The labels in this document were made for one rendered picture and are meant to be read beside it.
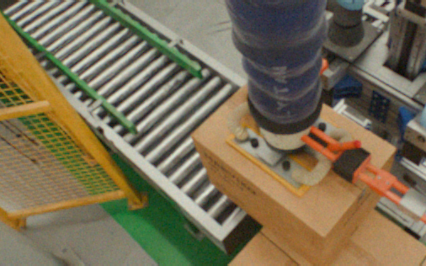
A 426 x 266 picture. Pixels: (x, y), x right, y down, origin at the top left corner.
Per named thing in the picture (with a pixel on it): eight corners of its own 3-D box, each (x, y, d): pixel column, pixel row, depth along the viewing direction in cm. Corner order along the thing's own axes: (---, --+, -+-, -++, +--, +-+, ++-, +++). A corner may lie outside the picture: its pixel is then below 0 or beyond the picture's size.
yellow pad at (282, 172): (225, 142, 155) (222, 135, 151) (244, 124, 159) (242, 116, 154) (300, 199, 141) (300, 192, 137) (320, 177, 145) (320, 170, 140)
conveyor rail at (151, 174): (-14, 33, 297) (-32, 11, 281) (-8, 29, 299) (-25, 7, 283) (224, 252, 202) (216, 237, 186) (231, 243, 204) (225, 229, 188)
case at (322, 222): (211, 184, 192) (189, 135, 158) (271, 123, 206) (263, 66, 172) (322, 273, 167) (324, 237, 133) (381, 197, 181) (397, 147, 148)
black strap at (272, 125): (233, 107, 135) (231, 99, 131) (282, 61, 143) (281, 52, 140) (290, 146, 126) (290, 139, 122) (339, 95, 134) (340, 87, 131)
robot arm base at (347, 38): (342, 15, 188) (343, -3, 180) (371, 31, 182) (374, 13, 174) (320, 35, 183) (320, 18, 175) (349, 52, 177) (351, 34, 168)
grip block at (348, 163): (329, 170, 134) (330, 161, 129) (348, 148, 138) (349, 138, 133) (352, 186, 131) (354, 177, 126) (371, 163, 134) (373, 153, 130)
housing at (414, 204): (395, 210, 126) (397, 203, 122) (408, 192, 128) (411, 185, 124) (417, 224, 123) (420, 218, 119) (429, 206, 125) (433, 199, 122)
